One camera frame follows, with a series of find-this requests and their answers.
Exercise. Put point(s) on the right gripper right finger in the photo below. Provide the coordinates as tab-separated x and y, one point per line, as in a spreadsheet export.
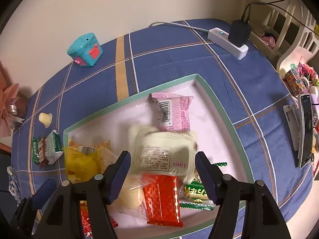
262	217

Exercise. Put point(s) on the red flower snack packet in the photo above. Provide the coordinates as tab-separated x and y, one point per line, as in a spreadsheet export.
96	221

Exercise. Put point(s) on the brown milk biscuit packet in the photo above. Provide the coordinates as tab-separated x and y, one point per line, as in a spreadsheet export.
41	151

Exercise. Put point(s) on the clear round bun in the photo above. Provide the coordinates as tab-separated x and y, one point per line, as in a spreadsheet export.
131	198

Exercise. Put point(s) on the green striped candy packet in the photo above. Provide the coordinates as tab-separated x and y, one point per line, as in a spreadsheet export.
193	195

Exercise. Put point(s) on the mint green snack packet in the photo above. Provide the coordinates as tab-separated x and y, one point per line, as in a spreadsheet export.
53	147

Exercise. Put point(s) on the beige barcode cake packet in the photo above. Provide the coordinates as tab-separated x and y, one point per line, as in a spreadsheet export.
100	153

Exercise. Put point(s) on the orange red patterned packet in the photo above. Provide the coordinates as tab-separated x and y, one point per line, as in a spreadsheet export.
162	200

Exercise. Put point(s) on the cream paper snack packet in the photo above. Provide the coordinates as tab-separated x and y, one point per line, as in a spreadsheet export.
162	153

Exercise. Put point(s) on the pink snack packet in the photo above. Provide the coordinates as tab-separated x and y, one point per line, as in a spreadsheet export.
174	111

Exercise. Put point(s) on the yellow snack packet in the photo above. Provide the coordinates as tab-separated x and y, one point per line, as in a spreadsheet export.
80	167

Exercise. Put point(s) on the crumpled blue white wrapper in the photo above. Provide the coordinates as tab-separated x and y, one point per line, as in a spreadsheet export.
13	187

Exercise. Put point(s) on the small pudding cup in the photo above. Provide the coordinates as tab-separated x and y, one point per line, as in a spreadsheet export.
45	119

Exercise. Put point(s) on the smartphone on white stand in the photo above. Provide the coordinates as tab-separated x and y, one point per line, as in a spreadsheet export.
300	121

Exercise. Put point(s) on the pink flower bouquet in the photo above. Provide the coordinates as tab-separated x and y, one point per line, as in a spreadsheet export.
13	104

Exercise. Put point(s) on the teal rimmed white tray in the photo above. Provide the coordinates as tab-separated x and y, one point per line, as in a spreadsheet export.
216	137

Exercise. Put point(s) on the checkered mug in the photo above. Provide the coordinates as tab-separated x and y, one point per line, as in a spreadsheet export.
297	83

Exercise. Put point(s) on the blue plaid tablecloth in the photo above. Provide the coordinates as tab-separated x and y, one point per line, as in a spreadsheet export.
249	89

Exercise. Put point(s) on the teal toy house box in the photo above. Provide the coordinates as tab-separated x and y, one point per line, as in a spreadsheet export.
85	50

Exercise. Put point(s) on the white power strip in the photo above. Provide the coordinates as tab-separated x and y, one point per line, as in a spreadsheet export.
220	37

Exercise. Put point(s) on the black power adapter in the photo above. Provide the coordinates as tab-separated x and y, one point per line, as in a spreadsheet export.
239	33

